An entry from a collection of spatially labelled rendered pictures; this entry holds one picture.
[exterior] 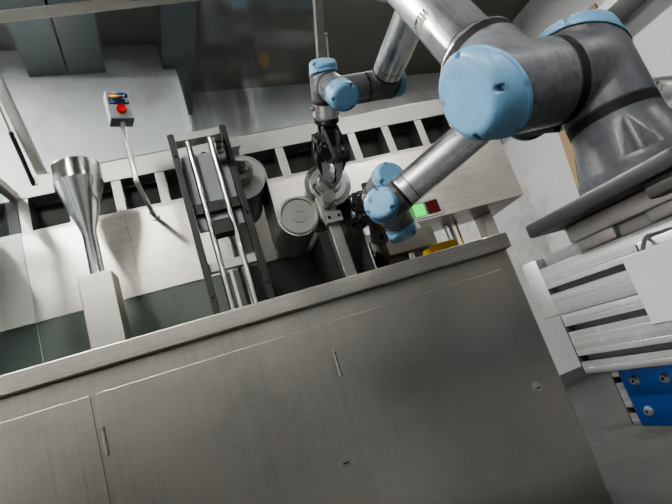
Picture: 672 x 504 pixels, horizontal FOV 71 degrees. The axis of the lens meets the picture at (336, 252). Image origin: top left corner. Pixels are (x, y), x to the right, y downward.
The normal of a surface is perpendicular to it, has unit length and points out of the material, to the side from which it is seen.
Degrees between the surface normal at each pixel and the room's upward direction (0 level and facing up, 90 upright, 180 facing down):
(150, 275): 90
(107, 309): 90
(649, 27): 90
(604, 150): 72
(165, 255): 90
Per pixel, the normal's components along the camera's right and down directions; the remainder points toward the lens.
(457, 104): -0.88, 0.34
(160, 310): 0.18, -0.29
